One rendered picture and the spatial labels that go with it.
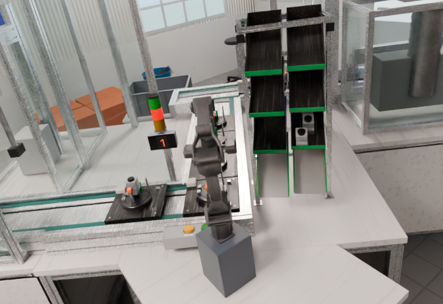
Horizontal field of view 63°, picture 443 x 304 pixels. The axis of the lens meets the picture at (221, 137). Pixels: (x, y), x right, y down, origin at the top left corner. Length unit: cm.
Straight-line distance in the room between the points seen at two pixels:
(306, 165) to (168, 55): 455
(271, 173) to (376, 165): 89
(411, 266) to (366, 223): 112
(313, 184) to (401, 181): 94
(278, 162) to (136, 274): 72
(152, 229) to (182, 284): 26
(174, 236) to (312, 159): 65
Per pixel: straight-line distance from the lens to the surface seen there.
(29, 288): 189
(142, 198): 168
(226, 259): 126
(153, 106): 156
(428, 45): 220
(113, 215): 167
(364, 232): 159
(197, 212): 155
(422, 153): 235
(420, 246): 286
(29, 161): 245
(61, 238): 170
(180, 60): 601
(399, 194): 246
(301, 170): 157
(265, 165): 157
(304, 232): 157
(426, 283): 265
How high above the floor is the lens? 192
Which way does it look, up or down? 27 degrees down
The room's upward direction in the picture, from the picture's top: 8 degrees counter-clockwise
